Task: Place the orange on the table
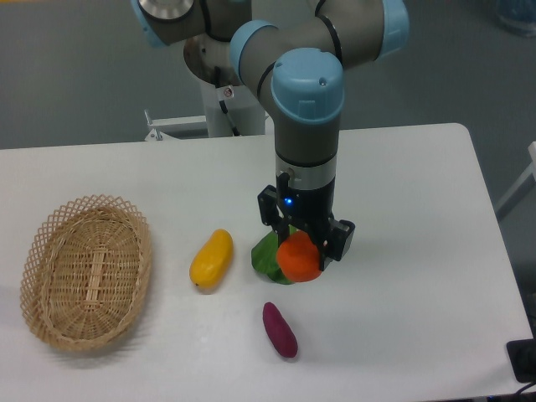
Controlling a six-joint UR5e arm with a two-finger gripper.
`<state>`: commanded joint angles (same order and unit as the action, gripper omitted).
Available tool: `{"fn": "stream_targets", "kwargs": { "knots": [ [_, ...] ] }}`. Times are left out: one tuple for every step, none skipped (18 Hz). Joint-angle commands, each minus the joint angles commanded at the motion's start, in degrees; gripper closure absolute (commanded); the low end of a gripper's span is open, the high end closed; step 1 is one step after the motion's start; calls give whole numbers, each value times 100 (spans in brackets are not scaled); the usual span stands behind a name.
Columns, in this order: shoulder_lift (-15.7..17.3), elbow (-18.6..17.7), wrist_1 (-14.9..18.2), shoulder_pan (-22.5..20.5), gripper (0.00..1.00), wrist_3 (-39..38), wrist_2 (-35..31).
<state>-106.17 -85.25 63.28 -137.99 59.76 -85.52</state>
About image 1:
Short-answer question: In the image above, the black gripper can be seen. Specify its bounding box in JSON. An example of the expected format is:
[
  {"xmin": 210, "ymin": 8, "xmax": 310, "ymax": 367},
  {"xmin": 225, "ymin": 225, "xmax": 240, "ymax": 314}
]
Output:
[{"xmin": 257, "ymin": 173, "xmax": 355, "ymax": 271}]

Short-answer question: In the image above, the orange fruit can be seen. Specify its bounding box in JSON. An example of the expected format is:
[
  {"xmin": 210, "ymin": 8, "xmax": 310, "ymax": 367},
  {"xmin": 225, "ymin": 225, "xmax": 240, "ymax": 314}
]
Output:
[{"xmin": 276, "ymin": 231, "xmax": 322, "ymax": 282}]

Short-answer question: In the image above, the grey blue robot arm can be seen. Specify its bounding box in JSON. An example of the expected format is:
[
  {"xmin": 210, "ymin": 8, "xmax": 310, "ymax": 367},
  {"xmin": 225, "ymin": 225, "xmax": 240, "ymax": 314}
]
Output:
[{"xmin": 131, "ymin": 1, "xmax": 410, "ymax": 271}]

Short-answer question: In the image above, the green leafy vegetable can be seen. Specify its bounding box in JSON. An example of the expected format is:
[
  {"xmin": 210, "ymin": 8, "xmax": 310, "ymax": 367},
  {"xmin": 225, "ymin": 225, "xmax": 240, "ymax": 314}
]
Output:
[{"xmin": 250, "ymin": 232, "xmax": 293, "ymax": 285}]

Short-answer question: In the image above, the yellow mango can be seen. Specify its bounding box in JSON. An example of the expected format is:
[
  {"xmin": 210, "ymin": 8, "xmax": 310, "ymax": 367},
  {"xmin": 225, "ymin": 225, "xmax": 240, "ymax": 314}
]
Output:
[{"xmin": 189, "ymin": 229, "xmax": 234, "ymax": 290}]

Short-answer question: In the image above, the purple sweet potato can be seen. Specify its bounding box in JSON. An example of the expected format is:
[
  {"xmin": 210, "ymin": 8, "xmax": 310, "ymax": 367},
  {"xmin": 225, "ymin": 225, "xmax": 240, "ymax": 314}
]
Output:
[{"xmin": 262, "ymin": 302, "xmax": 298, "ymax": 358}]

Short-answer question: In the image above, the woven wicker basket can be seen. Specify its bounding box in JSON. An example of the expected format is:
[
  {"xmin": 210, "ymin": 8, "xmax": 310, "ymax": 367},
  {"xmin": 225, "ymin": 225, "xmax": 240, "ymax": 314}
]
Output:
[{"xmin": 20, "ymin": 194, "xmax": 152, "ymax": 352}]

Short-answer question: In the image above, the black device at edge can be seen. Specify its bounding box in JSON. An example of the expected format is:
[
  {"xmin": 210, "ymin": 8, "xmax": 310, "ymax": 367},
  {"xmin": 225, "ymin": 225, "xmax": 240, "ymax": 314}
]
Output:
[{"xmin": 506, "ymin": 338, "xmax": 535, "ymax": 384}]

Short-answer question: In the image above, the blue object top right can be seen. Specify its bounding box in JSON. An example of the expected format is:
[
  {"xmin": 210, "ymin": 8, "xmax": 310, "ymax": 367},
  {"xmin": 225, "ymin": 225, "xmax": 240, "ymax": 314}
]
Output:
[{"xmin": 495, "ymin": 0, "xmax": 535, "ymax": 38}]

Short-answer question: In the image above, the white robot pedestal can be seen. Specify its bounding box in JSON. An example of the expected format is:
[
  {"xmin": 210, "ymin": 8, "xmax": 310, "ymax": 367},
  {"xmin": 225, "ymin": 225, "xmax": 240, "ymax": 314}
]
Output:
[{"xmin": 183, "ymin": 33, "xmax": 269, "ymax": 138}]

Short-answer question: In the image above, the white metal mounting bracket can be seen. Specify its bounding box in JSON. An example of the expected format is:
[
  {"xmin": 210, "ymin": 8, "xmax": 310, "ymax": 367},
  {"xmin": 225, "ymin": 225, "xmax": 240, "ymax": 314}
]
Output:
[{"xmin": 144, "ymin": 109, "xmax": 209, "ymax": 142}]

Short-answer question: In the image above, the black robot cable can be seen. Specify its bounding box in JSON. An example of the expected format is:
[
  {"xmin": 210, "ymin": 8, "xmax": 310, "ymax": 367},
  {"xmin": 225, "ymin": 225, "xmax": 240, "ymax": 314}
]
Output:
[{"xmin": 214, "ymin": 66, "xmax": 242, "ymax": 137}]

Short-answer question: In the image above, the white frame at right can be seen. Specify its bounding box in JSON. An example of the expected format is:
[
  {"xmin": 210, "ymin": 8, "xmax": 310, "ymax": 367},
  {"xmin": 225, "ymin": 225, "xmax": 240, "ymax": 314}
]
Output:
[{"xmin": 494, "ymin": 142, "xmax": 535, "ymax": 222}]

